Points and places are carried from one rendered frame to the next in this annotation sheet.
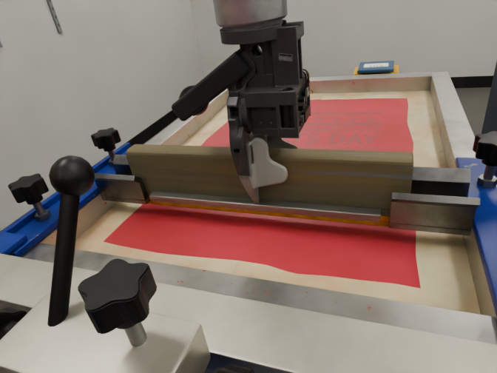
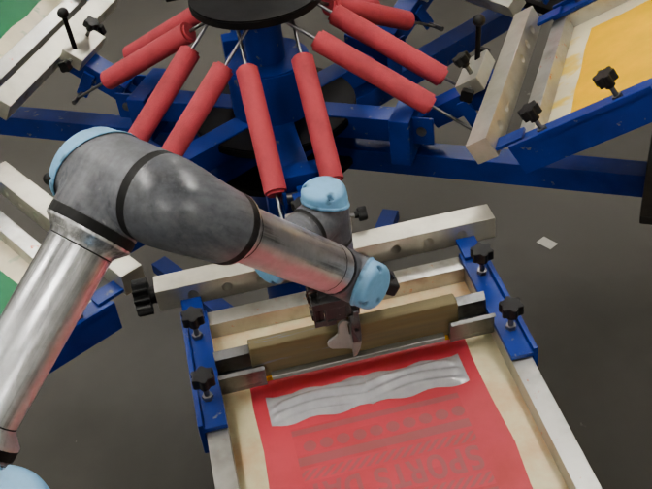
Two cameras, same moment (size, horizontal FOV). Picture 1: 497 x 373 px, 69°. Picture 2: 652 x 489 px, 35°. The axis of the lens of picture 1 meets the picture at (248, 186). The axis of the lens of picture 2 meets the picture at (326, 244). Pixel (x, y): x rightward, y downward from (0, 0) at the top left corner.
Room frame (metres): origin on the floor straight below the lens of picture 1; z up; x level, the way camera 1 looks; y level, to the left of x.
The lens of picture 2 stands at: (1.56, -0.73, 2.32)
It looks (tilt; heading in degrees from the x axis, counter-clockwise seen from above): 39 degrees down; 149
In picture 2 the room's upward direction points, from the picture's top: 8 degrees counter-clockwise
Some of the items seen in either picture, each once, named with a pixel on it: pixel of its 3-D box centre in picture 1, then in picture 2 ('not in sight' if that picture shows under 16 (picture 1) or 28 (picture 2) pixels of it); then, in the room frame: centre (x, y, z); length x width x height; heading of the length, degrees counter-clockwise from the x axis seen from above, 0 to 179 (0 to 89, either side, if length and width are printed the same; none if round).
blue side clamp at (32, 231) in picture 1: (89, 201); (496, 309); (0.51, 0.26, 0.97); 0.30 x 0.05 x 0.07; 156
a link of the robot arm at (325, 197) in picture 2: not in sight; (325, 213); (0.41, -0.03, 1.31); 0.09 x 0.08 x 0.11; 105
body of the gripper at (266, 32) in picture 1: (265, 81); (332, 286); (0.41, -0.04, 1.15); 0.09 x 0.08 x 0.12; 66
